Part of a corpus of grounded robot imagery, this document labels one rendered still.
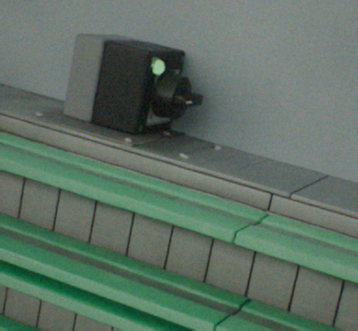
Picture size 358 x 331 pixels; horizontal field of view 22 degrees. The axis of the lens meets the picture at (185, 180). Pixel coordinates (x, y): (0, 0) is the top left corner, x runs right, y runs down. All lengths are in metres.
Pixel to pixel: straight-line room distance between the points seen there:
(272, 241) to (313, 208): 0.08
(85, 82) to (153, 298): 0.24
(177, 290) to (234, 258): 0.06
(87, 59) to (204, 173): 0.17
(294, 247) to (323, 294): 0.10
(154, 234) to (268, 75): 0.19
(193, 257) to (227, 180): 0.07
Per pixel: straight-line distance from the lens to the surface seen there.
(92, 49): 0.85
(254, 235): 0.66
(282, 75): 0.86
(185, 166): 0.77
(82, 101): 0.85
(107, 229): 0.81
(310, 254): 0.65
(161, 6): 0.91
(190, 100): 0.84
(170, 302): 0.71
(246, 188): 0.75
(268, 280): 0.75
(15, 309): 0.88
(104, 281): 0.73
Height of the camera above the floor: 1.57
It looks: 65 degrees down
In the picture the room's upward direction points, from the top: 108 degrees counter-clockwise
